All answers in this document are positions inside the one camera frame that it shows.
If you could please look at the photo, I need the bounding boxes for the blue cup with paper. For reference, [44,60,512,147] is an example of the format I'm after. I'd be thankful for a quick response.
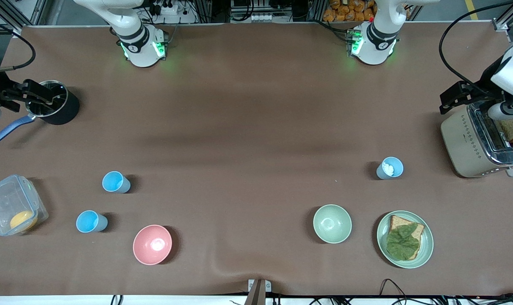
[376,156,404,180]

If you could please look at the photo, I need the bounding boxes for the beige and chrome toaster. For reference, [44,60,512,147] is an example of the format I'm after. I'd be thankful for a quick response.
[440,101,513,179]

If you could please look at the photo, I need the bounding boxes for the brown toast slice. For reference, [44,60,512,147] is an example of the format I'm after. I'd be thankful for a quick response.
[495,118,513,143]

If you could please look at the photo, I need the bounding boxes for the clear plastic container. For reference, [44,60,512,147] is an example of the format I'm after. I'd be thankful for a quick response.
[0,174,49,236]

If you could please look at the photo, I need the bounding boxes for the brown bread slice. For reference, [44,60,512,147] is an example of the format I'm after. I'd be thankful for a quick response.
[388,215,425,261]

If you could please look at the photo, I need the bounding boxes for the bag of orange buns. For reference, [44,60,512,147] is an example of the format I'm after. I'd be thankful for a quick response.
[322,0,377,22]

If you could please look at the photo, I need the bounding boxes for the green plate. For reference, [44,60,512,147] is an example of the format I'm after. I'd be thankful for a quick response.
[376,210,434,269]

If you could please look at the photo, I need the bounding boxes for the green lettuce leaf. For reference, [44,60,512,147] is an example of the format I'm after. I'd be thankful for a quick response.
[386,223,421,261]

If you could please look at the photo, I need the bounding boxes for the white power strip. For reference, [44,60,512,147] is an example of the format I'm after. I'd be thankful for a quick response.
[153,0,186,16]

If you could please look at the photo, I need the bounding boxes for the green bowl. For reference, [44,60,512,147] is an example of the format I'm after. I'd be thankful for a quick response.
[313,204,353,244]

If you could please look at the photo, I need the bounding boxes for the pink bowl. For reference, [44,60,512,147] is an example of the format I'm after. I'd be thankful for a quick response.
[133,225,173,266]

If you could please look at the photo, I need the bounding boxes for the black pot with blue handle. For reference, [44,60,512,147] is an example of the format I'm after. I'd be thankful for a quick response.
[0,80,80,146]

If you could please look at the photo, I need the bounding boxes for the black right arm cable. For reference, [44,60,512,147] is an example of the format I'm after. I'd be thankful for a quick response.
[0,13,37,75]

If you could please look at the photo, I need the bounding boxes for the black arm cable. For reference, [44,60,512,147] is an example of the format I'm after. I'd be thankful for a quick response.
[438,0,513,92]
[0,13,37,75]

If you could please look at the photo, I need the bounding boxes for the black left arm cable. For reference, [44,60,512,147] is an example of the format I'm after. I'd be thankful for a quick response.
[438,0,513,92]

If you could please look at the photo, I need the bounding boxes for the aluminium frame rail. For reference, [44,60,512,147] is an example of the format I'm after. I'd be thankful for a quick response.
[0,0,49,31]
[492,0,513,33]

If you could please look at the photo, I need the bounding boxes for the black looped floor cable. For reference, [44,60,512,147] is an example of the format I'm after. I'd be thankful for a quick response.
[379,278,409,298]

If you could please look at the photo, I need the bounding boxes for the metal table clamp bracket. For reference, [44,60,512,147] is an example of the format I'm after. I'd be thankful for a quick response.
[247,278,272,305]

